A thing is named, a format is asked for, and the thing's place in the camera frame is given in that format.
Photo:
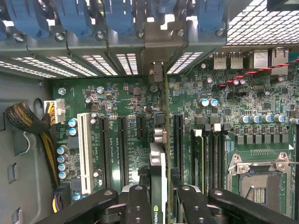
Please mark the grey metal PC case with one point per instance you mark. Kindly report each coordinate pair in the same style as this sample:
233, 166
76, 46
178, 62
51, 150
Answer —
23, 88

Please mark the silver ethernet port block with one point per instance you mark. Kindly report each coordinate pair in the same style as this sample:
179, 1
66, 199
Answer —
280, 60

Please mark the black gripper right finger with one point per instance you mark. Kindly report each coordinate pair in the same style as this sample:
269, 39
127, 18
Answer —
194, 205

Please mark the metal socket cover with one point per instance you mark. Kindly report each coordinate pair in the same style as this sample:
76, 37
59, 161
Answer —
261, 167

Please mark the thin metal locking lever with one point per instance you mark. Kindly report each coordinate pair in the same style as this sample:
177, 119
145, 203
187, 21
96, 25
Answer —
294, 164

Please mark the short black expansion slot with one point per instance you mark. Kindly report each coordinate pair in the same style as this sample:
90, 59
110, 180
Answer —
141, 127

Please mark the white PCI expansion slot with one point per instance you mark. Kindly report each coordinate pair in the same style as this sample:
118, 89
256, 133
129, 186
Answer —
84, 151

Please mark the silver USB port block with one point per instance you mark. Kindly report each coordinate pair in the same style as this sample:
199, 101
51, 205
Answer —
220, 61
236, 61

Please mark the green motherboard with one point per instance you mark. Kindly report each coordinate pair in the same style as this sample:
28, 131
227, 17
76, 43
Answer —
187, 98

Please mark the grey rear port block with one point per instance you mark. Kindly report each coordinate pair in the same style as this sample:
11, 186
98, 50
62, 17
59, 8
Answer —
261, 58

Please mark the white power connector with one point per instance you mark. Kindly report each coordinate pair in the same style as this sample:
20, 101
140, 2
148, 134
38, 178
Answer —
58, 112

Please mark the long black expansion slot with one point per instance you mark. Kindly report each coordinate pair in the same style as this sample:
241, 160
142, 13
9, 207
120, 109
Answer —
105, 151
122, 151
178, 144

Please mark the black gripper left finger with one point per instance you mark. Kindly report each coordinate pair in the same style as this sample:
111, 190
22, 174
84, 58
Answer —
136, 205

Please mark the CPU socket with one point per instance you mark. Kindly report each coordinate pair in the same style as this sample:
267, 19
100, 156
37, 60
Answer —
257, 186

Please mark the black RAM slot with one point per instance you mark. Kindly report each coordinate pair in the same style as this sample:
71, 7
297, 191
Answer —
217, 158
209, 158
223, 144

